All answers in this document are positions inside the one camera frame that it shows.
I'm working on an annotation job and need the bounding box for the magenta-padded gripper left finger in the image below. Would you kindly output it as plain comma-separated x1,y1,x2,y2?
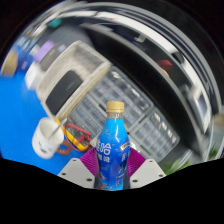
57,147,100,190

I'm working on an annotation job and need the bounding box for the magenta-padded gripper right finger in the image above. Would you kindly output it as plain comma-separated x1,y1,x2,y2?
126,147,167,190

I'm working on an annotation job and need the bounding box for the blue drink bottle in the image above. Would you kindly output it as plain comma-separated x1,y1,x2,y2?
94,100,132,192

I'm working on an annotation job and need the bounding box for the green plant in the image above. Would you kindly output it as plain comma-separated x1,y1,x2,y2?
161,158,192,176

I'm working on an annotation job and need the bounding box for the yellow multimeter with red leads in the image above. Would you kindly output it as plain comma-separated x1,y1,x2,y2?
55,117,93,153

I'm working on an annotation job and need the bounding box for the small clear plastic compartment box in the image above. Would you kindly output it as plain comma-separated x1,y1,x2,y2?
127,109,181,162

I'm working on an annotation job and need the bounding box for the white paper cup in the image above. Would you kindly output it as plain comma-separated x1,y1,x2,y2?
31,116,65,160

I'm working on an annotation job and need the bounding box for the large clear plastic compartment box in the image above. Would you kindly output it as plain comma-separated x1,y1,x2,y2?
67,65,155,142

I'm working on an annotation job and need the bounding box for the white woven basket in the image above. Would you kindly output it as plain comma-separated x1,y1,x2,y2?
35,40,113,122

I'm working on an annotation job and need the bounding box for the dark shelf unit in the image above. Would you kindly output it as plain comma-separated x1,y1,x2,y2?
79,13,219,159

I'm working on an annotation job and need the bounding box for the white box with purple lid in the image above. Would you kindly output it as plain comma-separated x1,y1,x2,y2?
24,40,57,92

